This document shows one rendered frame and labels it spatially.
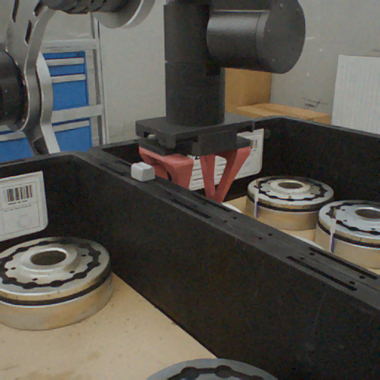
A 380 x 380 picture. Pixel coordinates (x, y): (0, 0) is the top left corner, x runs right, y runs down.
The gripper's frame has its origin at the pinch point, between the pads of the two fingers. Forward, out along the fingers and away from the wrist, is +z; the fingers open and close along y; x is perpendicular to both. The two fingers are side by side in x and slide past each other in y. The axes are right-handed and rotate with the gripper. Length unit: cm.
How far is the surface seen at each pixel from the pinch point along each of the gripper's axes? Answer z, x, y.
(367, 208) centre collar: 0.7, -9.9, 15.4
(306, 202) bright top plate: 1.1, -4.2, 12.4
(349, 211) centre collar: 0.6, -9.5, 12.9
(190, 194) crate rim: -5.9, -9.1, -7.2
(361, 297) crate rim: -6.0, -25.7, -8.9
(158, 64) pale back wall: 24, 298, 185
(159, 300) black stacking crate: 3.3, -8.1, -9.6
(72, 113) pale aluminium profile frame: 30, 189, 65
